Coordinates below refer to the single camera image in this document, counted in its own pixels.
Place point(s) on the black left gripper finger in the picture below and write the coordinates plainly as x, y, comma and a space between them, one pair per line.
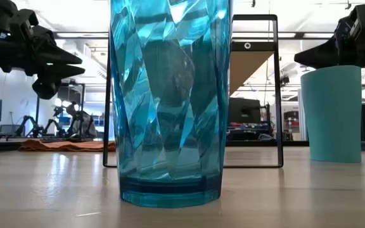
65, 71
62, 57

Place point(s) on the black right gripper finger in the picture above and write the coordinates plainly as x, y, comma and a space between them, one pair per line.
317, 57

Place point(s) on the teal plastic cup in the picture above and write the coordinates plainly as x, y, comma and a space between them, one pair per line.
334, 114

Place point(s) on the blue faceted plastic tumbler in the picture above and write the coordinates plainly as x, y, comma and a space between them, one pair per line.
170, 95

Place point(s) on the black metal wood shelf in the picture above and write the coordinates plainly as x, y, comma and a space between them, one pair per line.
255, 46

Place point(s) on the person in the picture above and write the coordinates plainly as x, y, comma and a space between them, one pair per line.
85, 123

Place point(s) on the orange cloth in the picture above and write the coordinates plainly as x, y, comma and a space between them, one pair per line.
65, 146

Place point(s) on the black computer monitor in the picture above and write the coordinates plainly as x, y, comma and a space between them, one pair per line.
244, 111

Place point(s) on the black metal frame stand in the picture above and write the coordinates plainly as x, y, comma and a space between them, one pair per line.
82, 111

